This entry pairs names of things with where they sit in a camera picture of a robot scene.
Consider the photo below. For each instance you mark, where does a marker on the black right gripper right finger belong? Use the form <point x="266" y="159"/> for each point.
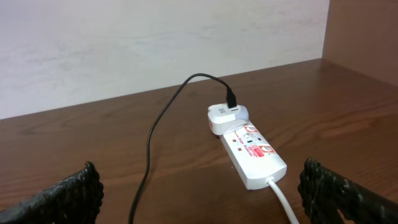
<point x="328" y="197"/>

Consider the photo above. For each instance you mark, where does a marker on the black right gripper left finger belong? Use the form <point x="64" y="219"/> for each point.
<point x="76" y="199"/>

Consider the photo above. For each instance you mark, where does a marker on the white USB charger plug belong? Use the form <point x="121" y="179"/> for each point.
<point x="224" y="120"/>

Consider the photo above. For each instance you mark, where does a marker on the white power strip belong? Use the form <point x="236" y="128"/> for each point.
<point x="255" y="160"/>

